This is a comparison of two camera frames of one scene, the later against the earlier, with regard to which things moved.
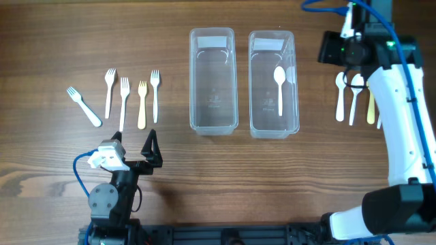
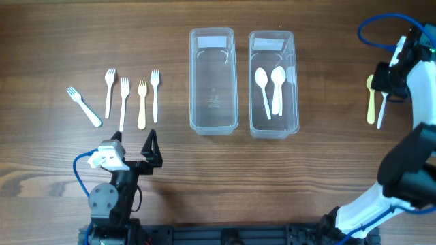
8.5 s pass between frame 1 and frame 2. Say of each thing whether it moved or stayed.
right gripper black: moved
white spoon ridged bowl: moved
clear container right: stayed
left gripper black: stayed
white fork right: stayed
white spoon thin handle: stayed
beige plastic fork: stayed
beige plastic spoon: stayed
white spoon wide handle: moved
